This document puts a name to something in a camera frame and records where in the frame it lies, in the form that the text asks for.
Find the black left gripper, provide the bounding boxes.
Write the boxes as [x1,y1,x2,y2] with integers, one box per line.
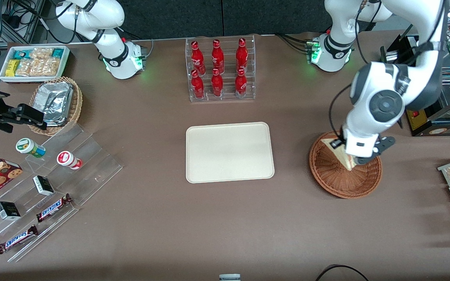
[328,135,396,165]

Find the triangular sandwich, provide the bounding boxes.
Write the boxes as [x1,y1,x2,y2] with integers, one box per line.
[329,148,358,172]

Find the round brown wicker basket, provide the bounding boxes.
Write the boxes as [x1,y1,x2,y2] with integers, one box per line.
[309,131,383,199]

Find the small light wicker basket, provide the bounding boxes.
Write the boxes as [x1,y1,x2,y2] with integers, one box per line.
[29,76,83,136]

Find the white rectangular snack tray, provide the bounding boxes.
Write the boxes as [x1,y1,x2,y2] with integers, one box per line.
[0,45,71,84]

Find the cream plastic tray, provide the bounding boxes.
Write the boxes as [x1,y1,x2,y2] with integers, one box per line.
[186,121,275,184]

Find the silver foil packet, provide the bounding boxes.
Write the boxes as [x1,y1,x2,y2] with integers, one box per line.
[33,82,73,126]

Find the green lid yogurt cup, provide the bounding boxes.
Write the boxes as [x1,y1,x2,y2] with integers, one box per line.
[16,138,46,158]

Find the clear bag of crackers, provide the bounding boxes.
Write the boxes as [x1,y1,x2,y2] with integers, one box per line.
[39,57,62,77]
[30,47,54,60]
[15,59,42,77]

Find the yellow snack packet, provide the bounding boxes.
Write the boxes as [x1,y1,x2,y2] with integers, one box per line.
[5,59,21,78]

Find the red lid yogurt cup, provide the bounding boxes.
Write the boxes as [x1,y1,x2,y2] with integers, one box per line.
[56,151,83,170]

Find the small black box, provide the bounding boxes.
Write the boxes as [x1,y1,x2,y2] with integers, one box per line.
[32,175,55,197]
[0,201,21,221]

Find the clear acrylic stepped stand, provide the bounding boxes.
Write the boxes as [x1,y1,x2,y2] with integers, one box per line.
[0,124,123,263]

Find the snickers bar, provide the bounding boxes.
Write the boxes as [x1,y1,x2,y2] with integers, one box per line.
[36,194,73,223]
[0,225,39,255]

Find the black food warmer appliance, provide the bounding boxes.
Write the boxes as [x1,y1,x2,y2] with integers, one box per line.
[380,23,450,137]

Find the red cola bottle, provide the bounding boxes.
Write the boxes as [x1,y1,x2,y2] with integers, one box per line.
[191,69,205,99]
[191,40,206,75]
[211,68,224,97]
[234,67,248,98]
[211,39,225,73]
[236,37,248,71]

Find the clear acrylic bottle rack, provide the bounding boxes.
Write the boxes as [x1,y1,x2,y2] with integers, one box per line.
[185,35,256,102]

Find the black cable loop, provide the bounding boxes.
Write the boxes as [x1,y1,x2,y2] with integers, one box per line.
[314,264,370,281]

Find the black base cables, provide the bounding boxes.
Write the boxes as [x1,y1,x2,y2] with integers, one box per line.
[275,33,316,54]
[121,28,154,59]

